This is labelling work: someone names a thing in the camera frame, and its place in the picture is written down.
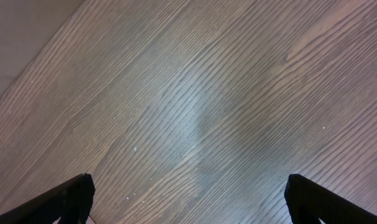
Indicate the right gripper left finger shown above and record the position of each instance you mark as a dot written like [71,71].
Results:
[68,203]

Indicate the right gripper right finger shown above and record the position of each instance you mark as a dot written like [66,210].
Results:
[310,203]

